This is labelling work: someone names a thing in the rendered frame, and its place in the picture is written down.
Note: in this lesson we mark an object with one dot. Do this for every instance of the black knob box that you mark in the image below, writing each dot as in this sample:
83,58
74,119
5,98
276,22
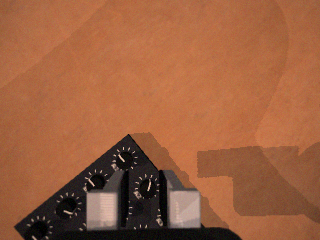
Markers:
66,210

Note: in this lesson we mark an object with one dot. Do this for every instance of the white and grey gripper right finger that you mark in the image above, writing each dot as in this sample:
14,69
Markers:
180,207

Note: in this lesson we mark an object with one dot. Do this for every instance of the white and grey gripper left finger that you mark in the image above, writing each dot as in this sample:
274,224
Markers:
107,208

